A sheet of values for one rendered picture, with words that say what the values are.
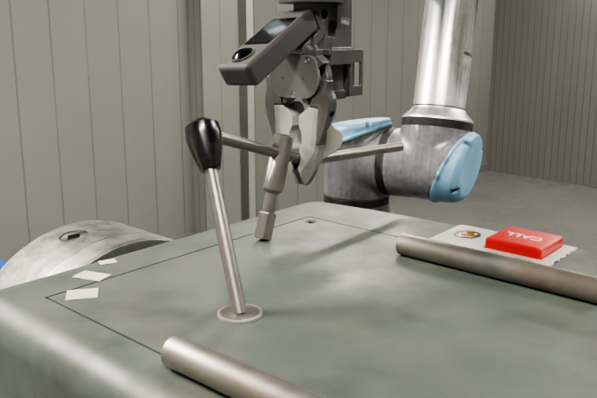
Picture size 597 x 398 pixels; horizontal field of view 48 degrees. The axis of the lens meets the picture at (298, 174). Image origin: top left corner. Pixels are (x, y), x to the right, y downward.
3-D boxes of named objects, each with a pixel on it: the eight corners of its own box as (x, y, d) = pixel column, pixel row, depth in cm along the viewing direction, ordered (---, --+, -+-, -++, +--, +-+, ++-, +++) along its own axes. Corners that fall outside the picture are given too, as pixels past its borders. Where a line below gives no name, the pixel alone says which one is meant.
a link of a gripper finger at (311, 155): (351, 181, 78) (351, 100, 76) (318, 189, 73) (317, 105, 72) (330, 178, 80) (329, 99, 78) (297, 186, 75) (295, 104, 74)
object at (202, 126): (236, 171, 58) (235, 117, 57) (208, 178, 56) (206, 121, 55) (205, 166, 61) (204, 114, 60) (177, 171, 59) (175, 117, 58)
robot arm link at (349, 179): (342, 182, 127) (343, 111, 125) (409, 191, 120) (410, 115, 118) (310, 195, 117) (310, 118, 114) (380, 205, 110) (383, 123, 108)
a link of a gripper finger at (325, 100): (337, 145, 73) (337, 63, 71) (328, 147, 71) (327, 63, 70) (304, 141, 76) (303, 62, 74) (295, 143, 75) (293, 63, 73)
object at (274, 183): (262, 240, 71) (285, 133, 71) (248, 235, 73) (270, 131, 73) (276, 241, 73) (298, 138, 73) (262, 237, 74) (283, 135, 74)
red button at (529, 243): (561, 253, 71) (563, 234, 70) (539, 268, 66) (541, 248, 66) (507, 242, 75) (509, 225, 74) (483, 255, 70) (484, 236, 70)
